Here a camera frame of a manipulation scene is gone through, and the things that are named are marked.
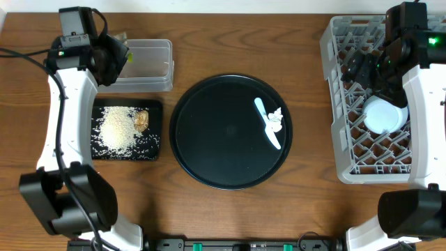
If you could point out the brown food scrap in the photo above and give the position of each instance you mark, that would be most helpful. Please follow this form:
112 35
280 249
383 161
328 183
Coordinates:
141 121

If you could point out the foil wrapper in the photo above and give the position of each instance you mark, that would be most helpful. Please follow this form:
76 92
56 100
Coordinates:
122 37

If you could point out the white light-blue bowl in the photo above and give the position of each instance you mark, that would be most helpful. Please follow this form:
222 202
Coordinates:
381 116

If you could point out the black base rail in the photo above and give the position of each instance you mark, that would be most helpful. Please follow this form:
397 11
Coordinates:
309 244

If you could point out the grey dishwasher rack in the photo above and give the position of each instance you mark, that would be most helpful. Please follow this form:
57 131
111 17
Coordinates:
355 139

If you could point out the scattered rice grains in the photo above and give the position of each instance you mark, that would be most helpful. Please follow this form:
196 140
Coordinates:
113 136

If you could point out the white tissue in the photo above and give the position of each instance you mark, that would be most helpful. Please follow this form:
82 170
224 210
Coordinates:
275 120

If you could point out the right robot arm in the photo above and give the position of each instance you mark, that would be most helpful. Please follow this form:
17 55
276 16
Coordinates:
404 217

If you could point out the black rectangular tray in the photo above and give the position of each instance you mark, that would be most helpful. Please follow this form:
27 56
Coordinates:
153 106

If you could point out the clear plastic bin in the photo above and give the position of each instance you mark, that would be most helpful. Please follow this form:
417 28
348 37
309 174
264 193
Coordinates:
152 69

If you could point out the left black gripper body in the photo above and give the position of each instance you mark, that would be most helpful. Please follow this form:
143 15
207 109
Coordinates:
116 56

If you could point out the light blue plastic spoon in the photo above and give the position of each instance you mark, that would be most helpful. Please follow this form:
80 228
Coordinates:
268 129

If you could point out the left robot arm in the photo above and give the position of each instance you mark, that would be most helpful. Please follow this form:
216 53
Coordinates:
66 193

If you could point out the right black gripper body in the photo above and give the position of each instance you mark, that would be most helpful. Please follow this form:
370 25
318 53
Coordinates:
364 70

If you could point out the round black serving tray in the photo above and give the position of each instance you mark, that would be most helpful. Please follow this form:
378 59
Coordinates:
218 136

